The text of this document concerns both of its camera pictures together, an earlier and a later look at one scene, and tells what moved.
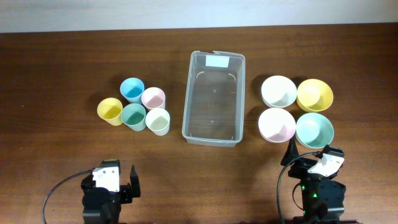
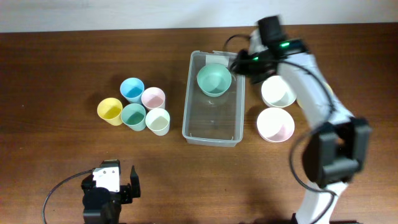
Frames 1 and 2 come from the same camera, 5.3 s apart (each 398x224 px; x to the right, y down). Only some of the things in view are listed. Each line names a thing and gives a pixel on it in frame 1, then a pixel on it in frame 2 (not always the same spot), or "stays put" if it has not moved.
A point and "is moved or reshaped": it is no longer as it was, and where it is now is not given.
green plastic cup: x=133 y=116 stays put
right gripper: x=303 y=165 → x=241 y=66
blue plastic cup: x=132 y=88 stays put
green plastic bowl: x=314 y=130 is moved or reshaped
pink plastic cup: x=153 y=98 stays put
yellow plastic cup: x=109 y=109 stays put
